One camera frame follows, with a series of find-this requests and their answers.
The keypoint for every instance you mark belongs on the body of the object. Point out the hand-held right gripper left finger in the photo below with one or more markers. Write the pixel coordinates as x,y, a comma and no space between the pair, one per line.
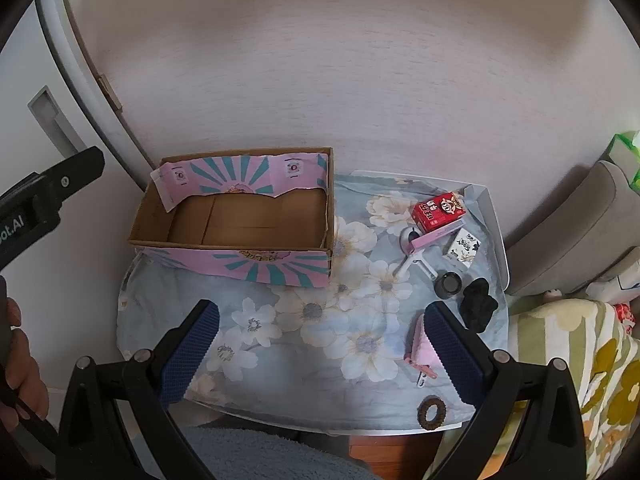
192,355

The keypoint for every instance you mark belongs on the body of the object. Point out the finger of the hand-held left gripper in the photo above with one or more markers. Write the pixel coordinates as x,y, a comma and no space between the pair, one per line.
75,170

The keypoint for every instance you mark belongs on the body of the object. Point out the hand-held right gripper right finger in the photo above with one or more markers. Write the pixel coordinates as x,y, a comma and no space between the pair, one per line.
452,355

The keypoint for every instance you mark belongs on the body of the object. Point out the black scrunchie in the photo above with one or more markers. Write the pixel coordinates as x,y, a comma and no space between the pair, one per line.
480,305

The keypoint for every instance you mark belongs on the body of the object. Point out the white tripod stand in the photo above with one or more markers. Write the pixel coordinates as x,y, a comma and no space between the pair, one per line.
409,237

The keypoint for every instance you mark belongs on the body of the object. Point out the pink teal cardboard box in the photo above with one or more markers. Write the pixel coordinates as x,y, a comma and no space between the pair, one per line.
250,225

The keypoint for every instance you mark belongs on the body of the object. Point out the person's left hand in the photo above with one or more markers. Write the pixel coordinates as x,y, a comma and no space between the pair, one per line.
27,380

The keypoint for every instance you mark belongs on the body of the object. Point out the small dark round jar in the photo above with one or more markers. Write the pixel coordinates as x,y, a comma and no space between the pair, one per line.
448,285

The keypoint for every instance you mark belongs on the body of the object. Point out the white black printed carton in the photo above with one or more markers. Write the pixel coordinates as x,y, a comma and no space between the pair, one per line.
465,247

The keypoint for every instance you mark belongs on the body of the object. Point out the white wardrobe door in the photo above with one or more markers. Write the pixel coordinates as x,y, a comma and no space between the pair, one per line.
20,70

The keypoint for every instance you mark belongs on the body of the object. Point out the blue floral cloth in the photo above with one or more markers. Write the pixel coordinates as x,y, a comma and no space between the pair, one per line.
310,320

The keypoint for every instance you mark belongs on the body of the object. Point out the green yellow floral blanket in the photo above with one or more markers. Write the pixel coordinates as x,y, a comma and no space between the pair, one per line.
590,360

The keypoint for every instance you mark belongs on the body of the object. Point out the red printed carton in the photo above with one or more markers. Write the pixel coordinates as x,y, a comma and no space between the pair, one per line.
440,210

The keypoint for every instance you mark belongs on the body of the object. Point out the grey cushion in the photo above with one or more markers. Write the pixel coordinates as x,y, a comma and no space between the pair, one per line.
575,230

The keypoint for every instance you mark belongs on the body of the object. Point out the small red patterned item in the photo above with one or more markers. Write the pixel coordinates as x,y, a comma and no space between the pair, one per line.
625,316

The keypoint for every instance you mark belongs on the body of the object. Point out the white plush toy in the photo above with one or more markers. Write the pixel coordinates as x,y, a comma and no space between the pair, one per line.
615,285

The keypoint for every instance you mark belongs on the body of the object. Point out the green tissue pack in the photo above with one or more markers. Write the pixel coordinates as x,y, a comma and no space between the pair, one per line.
627,152

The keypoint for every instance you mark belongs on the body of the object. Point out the white door frame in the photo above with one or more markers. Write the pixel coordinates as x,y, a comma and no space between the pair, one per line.
85,85

